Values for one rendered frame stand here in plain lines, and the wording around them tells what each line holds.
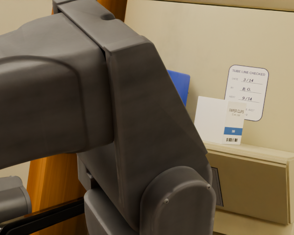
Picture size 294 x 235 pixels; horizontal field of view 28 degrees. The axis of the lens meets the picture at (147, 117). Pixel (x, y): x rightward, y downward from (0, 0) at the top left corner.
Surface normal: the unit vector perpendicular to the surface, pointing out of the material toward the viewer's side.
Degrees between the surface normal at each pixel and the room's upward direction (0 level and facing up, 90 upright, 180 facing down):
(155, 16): 90
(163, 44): 90
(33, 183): 90
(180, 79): 90
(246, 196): 135
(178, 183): 39
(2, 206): 67
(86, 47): 33
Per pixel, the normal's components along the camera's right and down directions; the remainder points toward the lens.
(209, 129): -0.63, -0.06
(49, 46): -0.04, -0.83
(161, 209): 0.47, 0.47
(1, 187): 0.58, -0.29
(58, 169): 0.90, 0.16
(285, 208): -0.40, 0.69
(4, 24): -0.41, -0.01
